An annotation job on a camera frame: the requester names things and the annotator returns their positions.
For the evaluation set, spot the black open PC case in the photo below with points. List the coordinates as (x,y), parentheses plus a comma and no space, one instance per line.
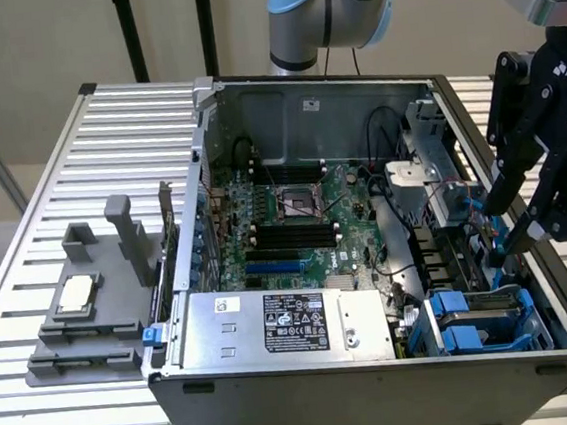
(331,399)

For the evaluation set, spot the RAM stick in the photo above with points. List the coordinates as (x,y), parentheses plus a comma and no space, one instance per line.
(92,335)
(84,363)

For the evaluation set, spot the case wall sticker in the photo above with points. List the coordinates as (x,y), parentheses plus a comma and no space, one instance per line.
(311,105)

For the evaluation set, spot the silver power supply unit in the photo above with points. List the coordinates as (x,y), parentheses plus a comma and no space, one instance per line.
(255,341)

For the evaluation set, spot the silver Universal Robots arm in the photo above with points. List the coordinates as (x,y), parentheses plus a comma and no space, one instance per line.
(294,15)

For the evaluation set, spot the green motherboard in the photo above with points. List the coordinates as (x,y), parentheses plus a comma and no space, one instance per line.
(356,235)

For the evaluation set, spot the black RAM slot bank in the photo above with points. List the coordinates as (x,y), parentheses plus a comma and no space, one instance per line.
(296,235)
(285,173)

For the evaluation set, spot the blue case latch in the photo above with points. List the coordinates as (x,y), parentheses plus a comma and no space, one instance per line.
(151,336)

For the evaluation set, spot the silver CPU chip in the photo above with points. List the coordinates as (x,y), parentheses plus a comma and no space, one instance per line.
(79,292)

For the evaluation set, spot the grey parts rack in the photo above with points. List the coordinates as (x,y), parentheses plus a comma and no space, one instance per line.
(122,308)

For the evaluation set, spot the blue expansion slot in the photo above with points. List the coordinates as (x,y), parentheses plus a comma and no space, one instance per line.
(274,268)

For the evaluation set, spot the disk bay with blue rails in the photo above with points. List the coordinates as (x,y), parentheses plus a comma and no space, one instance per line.
(496,337)

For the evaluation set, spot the CPU socket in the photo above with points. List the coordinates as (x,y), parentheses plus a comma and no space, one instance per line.
(297,202)

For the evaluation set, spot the silver drive cage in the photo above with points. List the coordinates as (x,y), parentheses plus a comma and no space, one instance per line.
(434,158)

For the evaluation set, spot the small silver chipset heatsink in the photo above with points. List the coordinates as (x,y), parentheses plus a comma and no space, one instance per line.
(343,283)

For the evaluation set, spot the small white barcode sticker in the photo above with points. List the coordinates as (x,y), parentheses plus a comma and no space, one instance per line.
(227,305)

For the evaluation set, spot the black stand pole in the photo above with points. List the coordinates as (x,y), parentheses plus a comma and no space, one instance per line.
(205,29)
(132,36)

